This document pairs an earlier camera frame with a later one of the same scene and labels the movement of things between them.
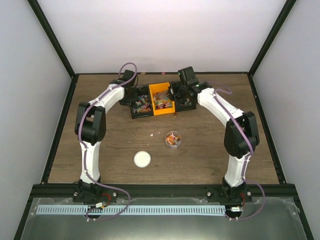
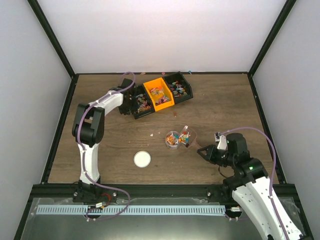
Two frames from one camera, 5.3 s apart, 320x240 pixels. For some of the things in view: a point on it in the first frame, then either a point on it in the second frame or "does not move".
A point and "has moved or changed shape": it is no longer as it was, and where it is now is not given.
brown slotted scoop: [161, 95] to [188, 137]
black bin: [141, 105] does not move
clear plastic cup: [173, 139] does not move
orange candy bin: [162, 100] has moved or changed shape
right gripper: [181, 101] to [210, 149]
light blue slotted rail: [131, 210] does not move
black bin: [174, 87] has moved or changed shape
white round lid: [142, 159] does not move
